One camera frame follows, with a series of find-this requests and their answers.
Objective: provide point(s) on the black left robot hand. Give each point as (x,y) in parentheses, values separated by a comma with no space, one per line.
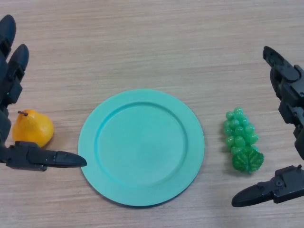
(14,88)

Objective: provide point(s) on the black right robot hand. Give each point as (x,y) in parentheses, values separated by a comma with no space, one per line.
(289,95)

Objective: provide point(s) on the yellow pear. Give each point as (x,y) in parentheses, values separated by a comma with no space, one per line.
(33,128)

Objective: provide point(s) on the green round plate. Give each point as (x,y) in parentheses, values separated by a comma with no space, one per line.
(142,149)

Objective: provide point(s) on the green grape bunch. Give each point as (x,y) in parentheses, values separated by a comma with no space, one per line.
(240,140)

